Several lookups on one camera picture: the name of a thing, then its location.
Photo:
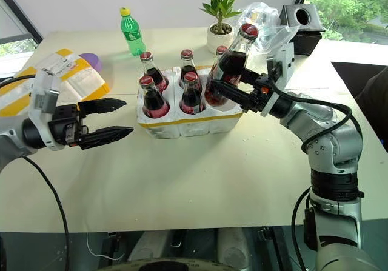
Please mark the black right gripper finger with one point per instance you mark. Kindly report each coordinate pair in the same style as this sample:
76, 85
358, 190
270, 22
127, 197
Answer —
233, 96
252, 77

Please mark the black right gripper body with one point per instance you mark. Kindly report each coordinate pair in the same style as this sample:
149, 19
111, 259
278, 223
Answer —
260, 98

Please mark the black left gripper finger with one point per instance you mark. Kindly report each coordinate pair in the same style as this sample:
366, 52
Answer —
103, 105
109, 134

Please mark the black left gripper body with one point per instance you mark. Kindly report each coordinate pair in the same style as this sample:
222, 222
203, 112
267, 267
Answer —
65, 125

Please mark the glass cola bottle red cap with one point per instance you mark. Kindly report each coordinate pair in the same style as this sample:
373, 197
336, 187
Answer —
186, 65
227, 68
156, 75
191, 99
221, 52
155, 102

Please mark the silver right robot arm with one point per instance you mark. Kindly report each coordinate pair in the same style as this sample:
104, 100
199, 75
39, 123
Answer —
333, 137

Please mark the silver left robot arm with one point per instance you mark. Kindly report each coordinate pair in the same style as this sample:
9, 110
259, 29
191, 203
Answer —
12, 143

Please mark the yellow white taped cardboard box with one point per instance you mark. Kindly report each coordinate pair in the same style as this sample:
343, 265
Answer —
82, 80

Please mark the white foam bottle crate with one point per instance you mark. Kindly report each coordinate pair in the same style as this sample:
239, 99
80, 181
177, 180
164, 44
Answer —
194, 125

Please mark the black box with round hole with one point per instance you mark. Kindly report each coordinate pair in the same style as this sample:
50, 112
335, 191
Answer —
306, 34

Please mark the purple round lid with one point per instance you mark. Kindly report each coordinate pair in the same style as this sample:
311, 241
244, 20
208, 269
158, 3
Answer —
92, 60

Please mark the green plant in white pot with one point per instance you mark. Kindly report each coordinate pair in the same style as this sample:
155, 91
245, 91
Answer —
220, 34

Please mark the clear plastic bag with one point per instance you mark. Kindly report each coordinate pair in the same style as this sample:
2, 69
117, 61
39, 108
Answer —
266, 22

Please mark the green plastic bottle yellow cap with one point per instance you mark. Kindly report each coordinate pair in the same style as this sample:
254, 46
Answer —
133, 37

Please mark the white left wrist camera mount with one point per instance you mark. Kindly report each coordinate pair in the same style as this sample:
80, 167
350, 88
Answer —
41, 101

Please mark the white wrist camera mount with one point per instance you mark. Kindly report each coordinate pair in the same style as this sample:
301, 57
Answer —
41, 101
286, 68

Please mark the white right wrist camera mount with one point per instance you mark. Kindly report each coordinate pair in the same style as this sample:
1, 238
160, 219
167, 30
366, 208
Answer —
286, 68

